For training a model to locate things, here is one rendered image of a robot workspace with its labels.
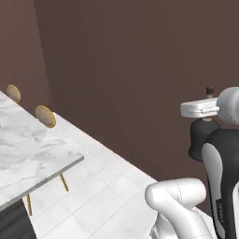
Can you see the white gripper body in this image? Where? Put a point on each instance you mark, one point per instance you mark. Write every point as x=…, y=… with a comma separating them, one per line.
x=199, y=109

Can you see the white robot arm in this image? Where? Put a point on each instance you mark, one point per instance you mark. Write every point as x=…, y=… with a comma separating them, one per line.
x=177, y=199

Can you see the dark counter with marble top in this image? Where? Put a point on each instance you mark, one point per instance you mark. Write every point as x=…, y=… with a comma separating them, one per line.
x=28, y=149

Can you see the gold frame stool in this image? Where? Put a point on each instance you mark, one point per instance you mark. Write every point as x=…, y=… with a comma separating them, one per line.
x=13, y=92
x=45, y=116

